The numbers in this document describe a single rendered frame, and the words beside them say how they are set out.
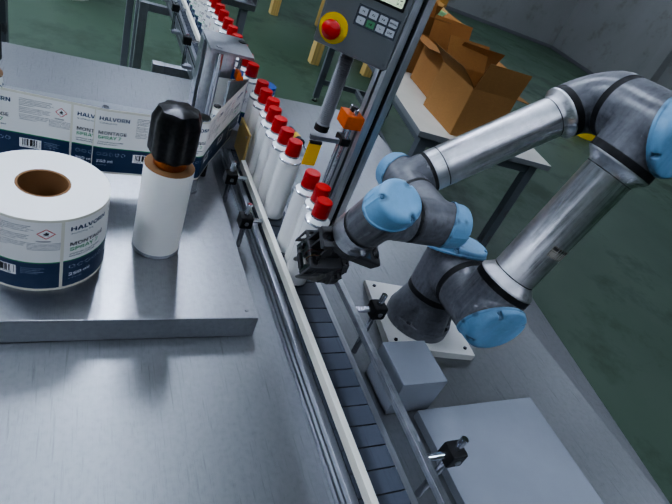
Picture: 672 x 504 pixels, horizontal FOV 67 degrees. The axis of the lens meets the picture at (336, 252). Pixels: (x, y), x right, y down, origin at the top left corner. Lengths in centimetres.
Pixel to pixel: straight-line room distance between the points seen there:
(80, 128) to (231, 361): 55
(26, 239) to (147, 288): 21
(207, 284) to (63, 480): 40
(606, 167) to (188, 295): 75
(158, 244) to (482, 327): 62
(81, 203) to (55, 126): 28
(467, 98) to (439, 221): 183
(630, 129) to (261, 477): 78
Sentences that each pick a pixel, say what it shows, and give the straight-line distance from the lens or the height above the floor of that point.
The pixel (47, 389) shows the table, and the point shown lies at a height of 83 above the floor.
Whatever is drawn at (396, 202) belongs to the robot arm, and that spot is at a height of 124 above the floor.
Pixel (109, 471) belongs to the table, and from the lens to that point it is 83.
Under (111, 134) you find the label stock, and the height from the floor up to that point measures 101.
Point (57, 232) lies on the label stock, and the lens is 89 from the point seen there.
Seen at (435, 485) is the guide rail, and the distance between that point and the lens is 80.
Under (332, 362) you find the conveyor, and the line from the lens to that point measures 96.
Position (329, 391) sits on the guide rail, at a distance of 87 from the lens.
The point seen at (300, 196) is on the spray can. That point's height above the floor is 103.
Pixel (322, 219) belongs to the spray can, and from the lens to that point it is 98.
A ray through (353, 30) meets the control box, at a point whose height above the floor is 134.
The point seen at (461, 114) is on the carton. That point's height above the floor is 89.
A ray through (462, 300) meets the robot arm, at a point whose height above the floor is 103.
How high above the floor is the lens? 156
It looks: 34 degrees down
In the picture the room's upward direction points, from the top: 24 degrees clockwise
